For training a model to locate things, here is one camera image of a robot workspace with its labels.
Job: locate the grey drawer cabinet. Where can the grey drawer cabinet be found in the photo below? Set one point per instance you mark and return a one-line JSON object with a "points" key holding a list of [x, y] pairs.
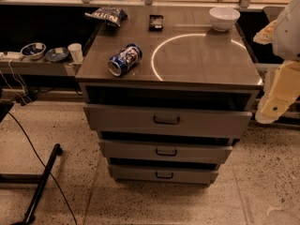
{"points": [[187, 65]]}

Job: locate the white paper cup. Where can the white paper cup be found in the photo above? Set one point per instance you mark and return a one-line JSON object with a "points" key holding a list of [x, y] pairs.
{"points": [[76, 52]]}

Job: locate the white power strip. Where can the white power strip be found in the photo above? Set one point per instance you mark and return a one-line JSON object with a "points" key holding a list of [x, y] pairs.
{"points": [[11, 56]]}

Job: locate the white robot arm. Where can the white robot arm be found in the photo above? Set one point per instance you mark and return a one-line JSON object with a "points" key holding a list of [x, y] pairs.
{"points": [[282, 84]]}

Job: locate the small black tray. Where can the small black tray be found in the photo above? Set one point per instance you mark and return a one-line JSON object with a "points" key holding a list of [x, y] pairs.
{"points": [[155, 22]]}

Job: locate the black stand leg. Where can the black stand leg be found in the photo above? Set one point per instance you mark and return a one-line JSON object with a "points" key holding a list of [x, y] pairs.
{"points": [[41, 181]]}

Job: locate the grey top drawer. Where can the grey top drawer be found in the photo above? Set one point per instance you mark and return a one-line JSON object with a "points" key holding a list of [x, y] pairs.
{"points": [[166, 121]]}

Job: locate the grey middle drawer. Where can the grey middle drawer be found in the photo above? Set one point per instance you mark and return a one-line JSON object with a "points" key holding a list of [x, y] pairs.
{"points": [[161, 151]]}

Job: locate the blue soda can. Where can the blue soda can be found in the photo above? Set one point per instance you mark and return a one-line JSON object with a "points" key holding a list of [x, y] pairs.
{"points": [[122, 62]]}

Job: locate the dark blue plate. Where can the dark blue plate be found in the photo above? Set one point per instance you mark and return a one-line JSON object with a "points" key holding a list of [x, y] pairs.
{"points": [[57, 54]]}

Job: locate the grey side shelf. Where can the grey side shelf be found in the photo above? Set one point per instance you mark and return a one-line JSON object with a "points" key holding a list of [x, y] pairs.
{"points": [[40, 67]]}

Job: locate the grey drawer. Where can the grey drawer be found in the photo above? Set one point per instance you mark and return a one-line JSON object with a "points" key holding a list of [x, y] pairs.
{"points": [[161, 151], [163, 174], [166, 121]]}

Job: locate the blue chip bag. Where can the blue chip bag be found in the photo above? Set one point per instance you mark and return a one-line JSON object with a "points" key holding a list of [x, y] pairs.
{"points": [[110, 15]]}

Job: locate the grey chair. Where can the grey chair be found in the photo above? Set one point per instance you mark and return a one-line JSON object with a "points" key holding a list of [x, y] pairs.
{"points": [[271, 13]]}

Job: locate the grey bottom drawer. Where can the grey bottom drawer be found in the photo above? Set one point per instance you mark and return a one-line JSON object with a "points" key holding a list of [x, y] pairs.
{"points": [[163, 174]]}

